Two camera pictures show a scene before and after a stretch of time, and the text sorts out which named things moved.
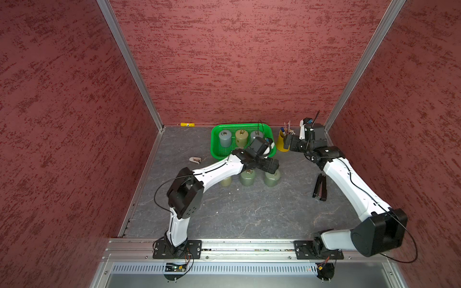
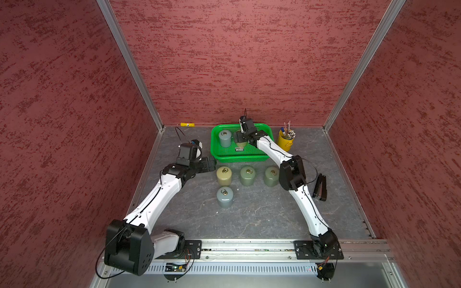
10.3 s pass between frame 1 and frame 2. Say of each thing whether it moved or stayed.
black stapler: stayed
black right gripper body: moved
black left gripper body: moved
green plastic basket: stayed
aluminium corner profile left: stayed
